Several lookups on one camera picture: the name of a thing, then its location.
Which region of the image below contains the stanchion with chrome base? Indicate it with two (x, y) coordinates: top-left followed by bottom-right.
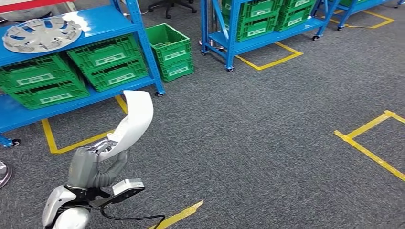
(0, 160), (13, 190)

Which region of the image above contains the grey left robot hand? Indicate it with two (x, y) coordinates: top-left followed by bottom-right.
(67, 139), (129, 189)

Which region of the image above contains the yellow floor tape frame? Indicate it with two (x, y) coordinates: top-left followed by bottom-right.
(329, 9), (395, 30)
(334, 110), (405, 182)
(147, 200), (204, 229)
(234, 42), (304, 71)

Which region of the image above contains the red barrier belt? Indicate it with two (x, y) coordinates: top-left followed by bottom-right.
(0, 0), (76, 14)

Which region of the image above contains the grey wheel hubcap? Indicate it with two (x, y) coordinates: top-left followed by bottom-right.
(2, 16), (83, 54)

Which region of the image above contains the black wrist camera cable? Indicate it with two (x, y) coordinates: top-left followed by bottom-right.
(100, 207), (166, 229)

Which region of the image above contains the white curved plastic part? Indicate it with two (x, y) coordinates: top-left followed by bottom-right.
(98, 90), (154, 162)

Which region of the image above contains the black office chair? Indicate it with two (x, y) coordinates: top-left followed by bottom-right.
(148, 0), (197, 19)

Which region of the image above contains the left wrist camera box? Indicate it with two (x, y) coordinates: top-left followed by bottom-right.
(92, 178), (146, 209)

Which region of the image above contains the blue metal shelf rack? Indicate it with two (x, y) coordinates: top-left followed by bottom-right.
(199, 0), (341, 73)
(0, 0), (166, 148)
(329, 0), (393, 31)

